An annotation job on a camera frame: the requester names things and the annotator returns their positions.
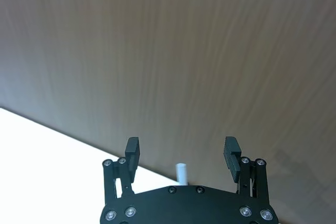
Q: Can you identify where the small white plastic cylinder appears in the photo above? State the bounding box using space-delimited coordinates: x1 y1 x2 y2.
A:
175 163 188 186

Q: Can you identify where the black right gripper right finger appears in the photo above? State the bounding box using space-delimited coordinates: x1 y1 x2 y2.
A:
223 136 275 222

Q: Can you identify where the white table cloth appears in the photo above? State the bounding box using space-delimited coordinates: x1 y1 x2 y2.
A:
0 106 190 224

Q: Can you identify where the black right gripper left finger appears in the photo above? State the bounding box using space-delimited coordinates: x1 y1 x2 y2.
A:
102 136 141 222

